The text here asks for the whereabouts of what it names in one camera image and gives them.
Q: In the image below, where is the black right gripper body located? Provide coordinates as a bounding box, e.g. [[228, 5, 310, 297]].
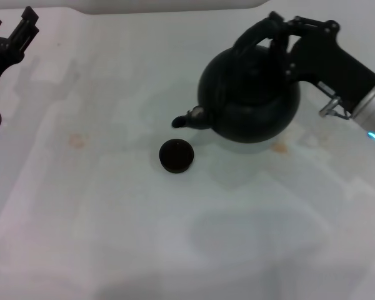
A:
[[286, 31, 375, 113]]

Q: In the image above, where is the black round teapot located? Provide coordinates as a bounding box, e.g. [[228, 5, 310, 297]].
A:
[[171, 12, 302, 145]]

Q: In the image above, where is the small dark teacup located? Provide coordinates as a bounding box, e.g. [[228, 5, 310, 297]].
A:
[[158, 137, 196, 174]]

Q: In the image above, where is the grey right wrist cable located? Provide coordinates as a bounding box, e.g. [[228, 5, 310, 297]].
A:
[[317, 81, 356, 121]]

